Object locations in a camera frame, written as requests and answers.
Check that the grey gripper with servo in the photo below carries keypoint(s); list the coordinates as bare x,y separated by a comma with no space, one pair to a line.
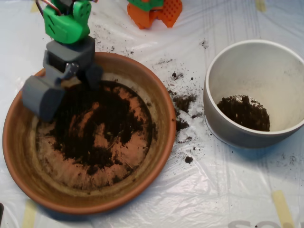
71,53

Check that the dark soil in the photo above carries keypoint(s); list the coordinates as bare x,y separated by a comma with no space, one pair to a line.
247,116
71,142

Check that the terracotta saucer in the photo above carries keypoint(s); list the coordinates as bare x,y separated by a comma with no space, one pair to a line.
23,152

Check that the dark brown crumb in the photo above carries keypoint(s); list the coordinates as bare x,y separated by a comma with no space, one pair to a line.
188,159
174,75

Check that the spilled soil pile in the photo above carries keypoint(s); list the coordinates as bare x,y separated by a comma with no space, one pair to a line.
184,102

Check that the white ceramic pot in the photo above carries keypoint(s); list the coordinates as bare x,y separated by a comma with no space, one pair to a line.
261,71

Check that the beige masking tape strip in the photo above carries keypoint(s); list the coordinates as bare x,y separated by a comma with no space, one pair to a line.
34,7
260,4
282,209
29,213

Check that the black object at edge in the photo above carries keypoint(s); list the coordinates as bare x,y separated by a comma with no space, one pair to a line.
1,211

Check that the clear plastic cover sheet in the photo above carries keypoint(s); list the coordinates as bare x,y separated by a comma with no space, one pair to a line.
213,190

